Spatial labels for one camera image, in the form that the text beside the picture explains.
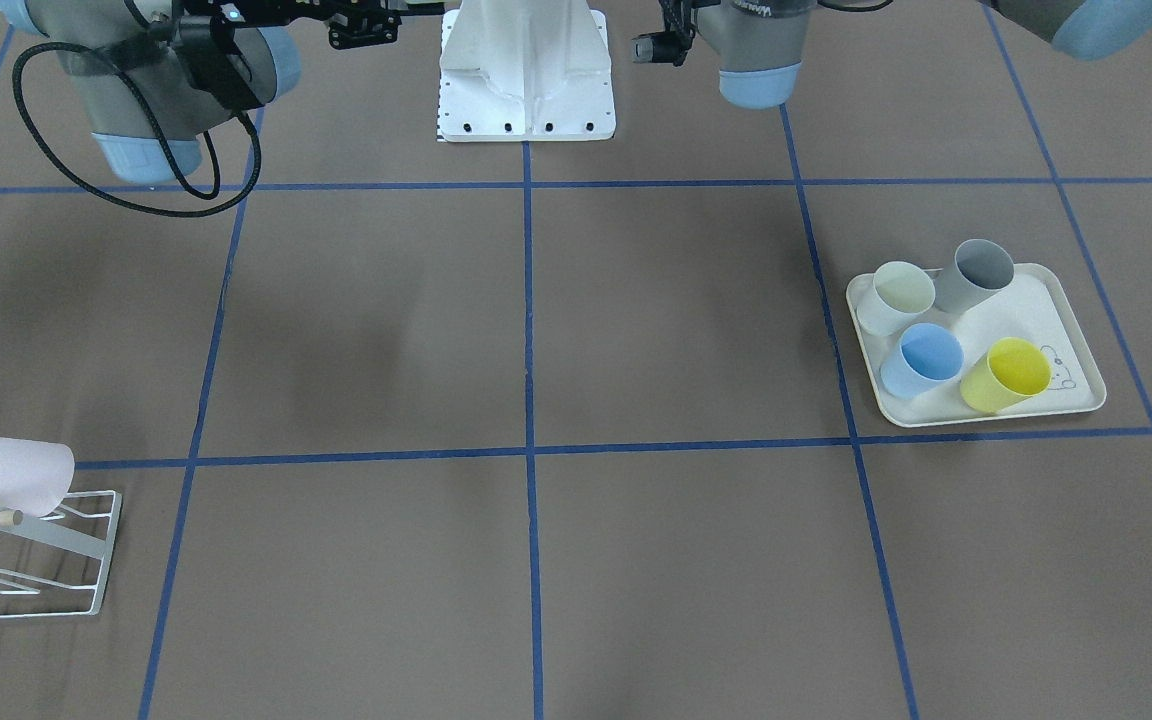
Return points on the pink plastic cup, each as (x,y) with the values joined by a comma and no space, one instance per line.
(35,476)

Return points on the pale green plastic cup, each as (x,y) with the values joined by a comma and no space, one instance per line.
(896,295)

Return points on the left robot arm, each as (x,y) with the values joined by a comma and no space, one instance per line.
(761,44)

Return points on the grey plastic cup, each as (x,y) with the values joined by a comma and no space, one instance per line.
(979,270)

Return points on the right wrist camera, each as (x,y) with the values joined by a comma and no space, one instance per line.
(207,48)

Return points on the blue plastic cup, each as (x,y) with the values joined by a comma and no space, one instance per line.
(925,357)

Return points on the yellow plastic cup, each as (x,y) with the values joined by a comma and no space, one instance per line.
(1012,371)

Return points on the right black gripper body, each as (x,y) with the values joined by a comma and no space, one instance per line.
(364,28)

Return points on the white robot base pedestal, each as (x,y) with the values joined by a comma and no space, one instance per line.
(525,71)

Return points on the cream plastic tray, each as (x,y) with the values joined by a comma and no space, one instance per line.
(1033,307)

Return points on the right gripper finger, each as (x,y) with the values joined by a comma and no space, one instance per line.
(421,7)
(346,33)

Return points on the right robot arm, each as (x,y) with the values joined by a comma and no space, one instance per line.
(155,76)

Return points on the white wire cup rack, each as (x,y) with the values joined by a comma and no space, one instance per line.
(59,566)

